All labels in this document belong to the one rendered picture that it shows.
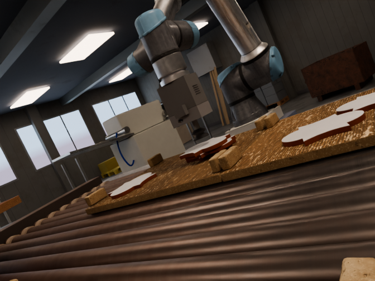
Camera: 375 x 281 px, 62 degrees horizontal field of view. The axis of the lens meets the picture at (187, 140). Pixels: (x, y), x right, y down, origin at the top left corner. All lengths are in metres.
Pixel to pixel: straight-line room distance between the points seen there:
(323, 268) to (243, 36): 0.99
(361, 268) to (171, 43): 0.64
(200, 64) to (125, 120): 6.28
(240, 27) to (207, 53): 9.50
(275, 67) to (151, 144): 3.93
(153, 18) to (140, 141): 4.16
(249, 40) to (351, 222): 0.95
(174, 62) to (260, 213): 0.45
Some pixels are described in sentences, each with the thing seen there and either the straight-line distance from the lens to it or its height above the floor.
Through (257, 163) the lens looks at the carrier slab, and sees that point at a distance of 0.53.
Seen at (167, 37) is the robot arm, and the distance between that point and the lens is 0.75.
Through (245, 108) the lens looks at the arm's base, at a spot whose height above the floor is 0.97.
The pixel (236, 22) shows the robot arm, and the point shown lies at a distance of 1.18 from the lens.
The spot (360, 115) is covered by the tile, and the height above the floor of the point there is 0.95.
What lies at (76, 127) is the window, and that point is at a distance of 11.26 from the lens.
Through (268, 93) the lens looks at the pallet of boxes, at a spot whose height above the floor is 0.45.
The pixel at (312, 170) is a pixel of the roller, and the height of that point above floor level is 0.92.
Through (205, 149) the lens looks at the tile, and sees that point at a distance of 0.71.
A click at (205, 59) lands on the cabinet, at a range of 10.75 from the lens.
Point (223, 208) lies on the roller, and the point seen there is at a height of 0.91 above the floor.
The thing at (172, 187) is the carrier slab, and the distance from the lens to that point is 0.63.
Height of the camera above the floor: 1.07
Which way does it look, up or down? 6 degrees down
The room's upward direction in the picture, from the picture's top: 24 degrees counter-clockwise
